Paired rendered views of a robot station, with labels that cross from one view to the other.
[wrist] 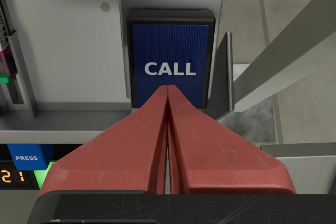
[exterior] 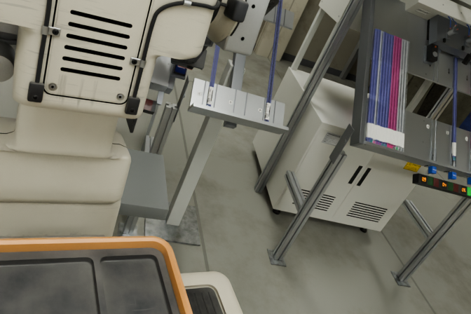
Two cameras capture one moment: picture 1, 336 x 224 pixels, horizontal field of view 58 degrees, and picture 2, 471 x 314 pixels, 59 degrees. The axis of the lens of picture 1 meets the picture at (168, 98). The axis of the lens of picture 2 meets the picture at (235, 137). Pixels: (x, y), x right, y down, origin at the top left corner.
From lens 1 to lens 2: 1.32 m
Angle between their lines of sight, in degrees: 52
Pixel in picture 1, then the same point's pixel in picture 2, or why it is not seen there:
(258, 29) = not seen: hidden behind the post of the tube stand
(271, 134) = (197, 240)
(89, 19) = (165, 64)
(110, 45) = (167, 70)
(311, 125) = (222, 241)
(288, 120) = (208, 236)
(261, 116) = (190, 230)
